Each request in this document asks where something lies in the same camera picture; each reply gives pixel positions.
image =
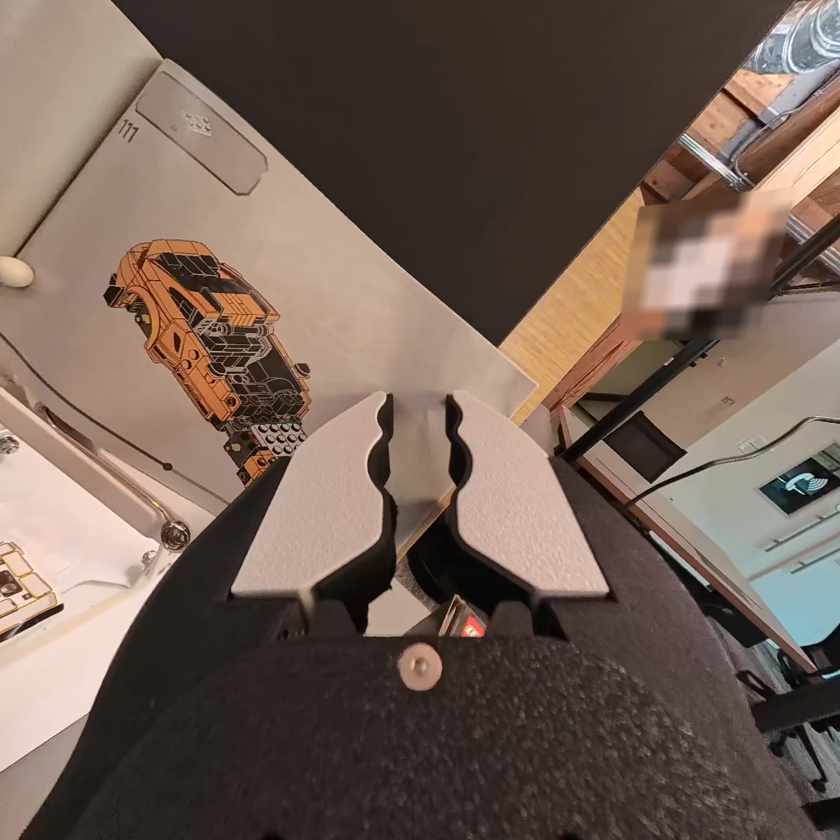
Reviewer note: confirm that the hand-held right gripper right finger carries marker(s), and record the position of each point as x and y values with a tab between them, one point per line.
525	518

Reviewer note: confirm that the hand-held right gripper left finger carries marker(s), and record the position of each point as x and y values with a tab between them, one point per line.
315	512

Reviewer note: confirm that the black lego box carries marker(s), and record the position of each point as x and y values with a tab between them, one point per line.
469	627

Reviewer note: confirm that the wooden background desk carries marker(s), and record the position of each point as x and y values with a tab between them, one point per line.
656	518

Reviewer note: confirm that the black under-desk box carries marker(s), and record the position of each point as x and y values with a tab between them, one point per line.
643	446

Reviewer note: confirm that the wooden pillar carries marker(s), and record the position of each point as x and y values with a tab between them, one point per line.
577	374

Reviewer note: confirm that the black metal pole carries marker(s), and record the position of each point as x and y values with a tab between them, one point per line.
656	387

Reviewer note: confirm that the open instruction booklet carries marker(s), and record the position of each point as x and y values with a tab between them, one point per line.
328	295

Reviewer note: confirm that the black monitor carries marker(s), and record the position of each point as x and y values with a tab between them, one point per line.
800	482

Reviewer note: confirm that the sticker sheet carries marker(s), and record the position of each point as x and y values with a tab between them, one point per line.
26	590

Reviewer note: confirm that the black office chair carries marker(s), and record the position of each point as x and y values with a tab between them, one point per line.
800	709

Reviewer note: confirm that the white book stand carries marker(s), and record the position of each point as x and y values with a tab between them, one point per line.
459	131

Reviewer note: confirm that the silver ventilation duct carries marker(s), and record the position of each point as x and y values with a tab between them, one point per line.
800	39

